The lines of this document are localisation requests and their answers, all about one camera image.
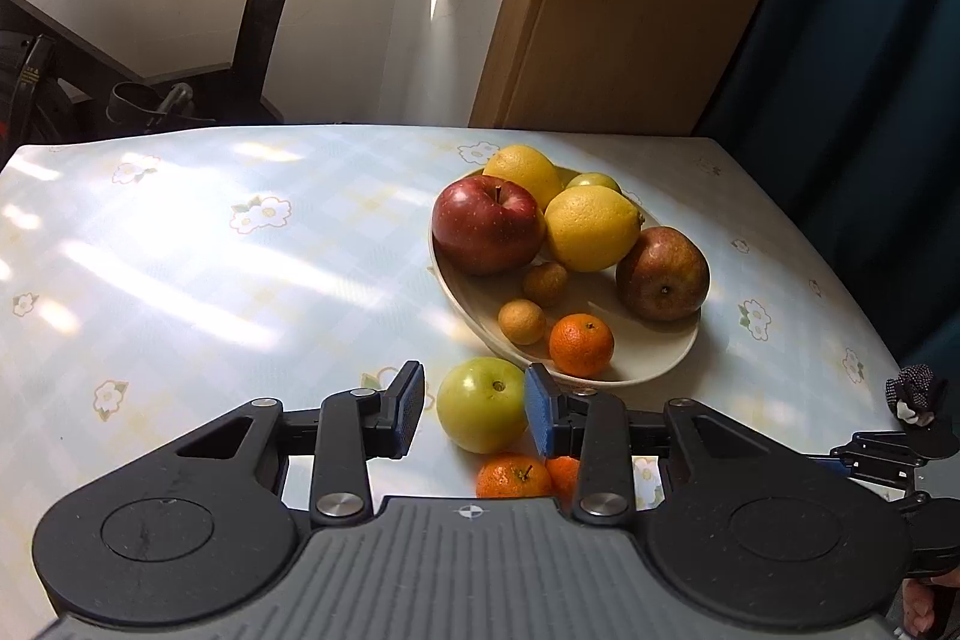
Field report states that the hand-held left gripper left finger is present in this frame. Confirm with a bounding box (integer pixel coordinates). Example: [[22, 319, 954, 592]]
[[172, 360, 426, 526]]

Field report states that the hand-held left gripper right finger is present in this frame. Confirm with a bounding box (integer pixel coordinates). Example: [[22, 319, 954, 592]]
[[523, 362, 809, 526]]

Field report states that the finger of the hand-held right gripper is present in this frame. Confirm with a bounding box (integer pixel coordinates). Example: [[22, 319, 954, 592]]
[[810, 419, 960, 487], [885, 486, 938, 515]]

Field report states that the green apple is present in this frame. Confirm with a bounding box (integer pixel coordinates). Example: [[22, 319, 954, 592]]
[[564, 172, 623, 197], [437, 356, 530, 455]]

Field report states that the small mandarin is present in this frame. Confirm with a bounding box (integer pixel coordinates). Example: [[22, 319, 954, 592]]
[[546, 455, 584, 506], [476, 452, 554, 500], [549, 314, 615, 378]]

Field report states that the brown longan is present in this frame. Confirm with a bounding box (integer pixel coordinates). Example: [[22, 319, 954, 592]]
[[498, 299, 547, 345], [523, 261, 569, 309]]

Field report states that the cream round plate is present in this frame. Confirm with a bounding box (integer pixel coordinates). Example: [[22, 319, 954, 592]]
[[429, 164, 702, 388]]

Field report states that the brownish red apple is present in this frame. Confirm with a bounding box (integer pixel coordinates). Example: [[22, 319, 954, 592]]
[[616, 226, 710, 321]]

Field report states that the bright red apple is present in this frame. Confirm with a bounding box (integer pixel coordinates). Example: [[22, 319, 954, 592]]
[[432, 175, 547, 276]]

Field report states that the yellow citrus fruit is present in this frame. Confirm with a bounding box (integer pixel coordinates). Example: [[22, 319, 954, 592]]
[[544, 185, 646, 274]]

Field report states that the large orange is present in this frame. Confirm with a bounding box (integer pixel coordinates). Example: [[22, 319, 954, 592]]
[[482, 145, 563, 210]]

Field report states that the person's right hand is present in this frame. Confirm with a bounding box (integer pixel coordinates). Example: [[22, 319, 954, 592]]
[[902, 565, 960, 639]]

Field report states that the dark polka-dot scrunchie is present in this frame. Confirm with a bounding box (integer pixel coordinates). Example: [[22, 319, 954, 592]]
[[885, 364, 940, 425]]

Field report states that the floral checked tablecloth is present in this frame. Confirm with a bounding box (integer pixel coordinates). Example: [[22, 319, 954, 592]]
[[0, 122, 901, 640]]

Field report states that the dark blue curtain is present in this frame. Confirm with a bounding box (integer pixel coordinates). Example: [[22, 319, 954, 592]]
[[694, 0, 960, 378]]

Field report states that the black exercise bike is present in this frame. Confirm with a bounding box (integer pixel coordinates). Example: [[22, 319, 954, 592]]
[[0, 0, 426, 146]]

